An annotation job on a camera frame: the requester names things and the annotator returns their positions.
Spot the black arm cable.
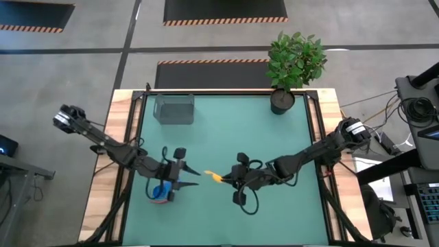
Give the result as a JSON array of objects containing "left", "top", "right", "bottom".
[
  {"left": 144, "top": 145, "right": 172, "bottom": 202},
  {"left": 238, "top": 159, "right": 299, "bottom": 216}
]

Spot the yellow measuring cup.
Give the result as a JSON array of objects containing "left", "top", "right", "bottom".
[{"left": 204, "top": 169, "right": 224, "bottom": 184}]

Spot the blue measuring cup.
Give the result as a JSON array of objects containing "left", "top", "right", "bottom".
[{"left": 152, "top": 180, "right": 172, "bottom": 202}]

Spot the gray mesh basket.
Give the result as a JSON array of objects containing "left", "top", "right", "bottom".
[{"left": 152, "top": 93, "right": 195, "bottom": 126}]

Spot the black bag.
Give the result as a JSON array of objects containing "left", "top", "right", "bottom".
[{"left": 359, "top": 183, "right": 402, "bottom": 241}]

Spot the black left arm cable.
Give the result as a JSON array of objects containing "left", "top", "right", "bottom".
[{"left": 144, "top": 145, "right": 172, "bottom": 202}]

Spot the black striped-edge floor mat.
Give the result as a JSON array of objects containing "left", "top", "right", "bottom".
[
  {"left": 154, "top": 58, "right": 275, "bottom": 90},
  {"left": 163, "top": 0, "right": 289, "bottom": 27},
  {"left": 0, "top": 0, "right": 76, "bottom": 34}
]

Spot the small blue screen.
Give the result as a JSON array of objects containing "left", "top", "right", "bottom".
[{"left": 416, "top": 123, "right": 439, "bottom": 141}]

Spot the gray equipment stand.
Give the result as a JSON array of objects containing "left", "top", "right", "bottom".
[{"left": 394, "top": 61, "right": 439, "bottom": 172}]

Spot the dark gray desk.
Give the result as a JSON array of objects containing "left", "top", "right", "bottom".
[{"left": 0, "top": 153, "right": 56, "bottom": 247}]

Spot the blue-keyed control device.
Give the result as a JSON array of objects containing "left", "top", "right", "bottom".
[{"left": 414, "top": 181, "right": 439, "bottom": 226}]

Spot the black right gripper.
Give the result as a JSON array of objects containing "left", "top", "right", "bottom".
[{"left": 222, "top": 152, "right": 271, "bottom": 206}]

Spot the coiled black cable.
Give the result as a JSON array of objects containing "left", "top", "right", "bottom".
[{"left": 399, "top": 97, "right": 439, "bottom": 125}]

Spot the black plant pot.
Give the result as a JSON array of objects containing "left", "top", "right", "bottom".
[{"left": 269, "top": 88, "right": 296, "bottom": 116}]

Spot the white board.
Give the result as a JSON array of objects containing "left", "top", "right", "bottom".
[{"left": 352, "top": 156, "right": 395, "bottom": 203}]

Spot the green leafy plant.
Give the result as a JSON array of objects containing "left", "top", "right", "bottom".
[{"left": 265, "top": 30, "right": 329, "bottom": 93}]

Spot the black monitor with logo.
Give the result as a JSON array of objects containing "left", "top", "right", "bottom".
[{"left": 0, "top": 134, "right": 20, "bottom": 158}]

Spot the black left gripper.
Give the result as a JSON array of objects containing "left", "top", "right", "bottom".
[{"left": 159, "top": 147, "right": 202, "bottom": 202}]

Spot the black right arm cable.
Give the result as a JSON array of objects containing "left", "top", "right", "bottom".
[{"left": 238, "top": 159, "right": 299, "bottom": 216}]

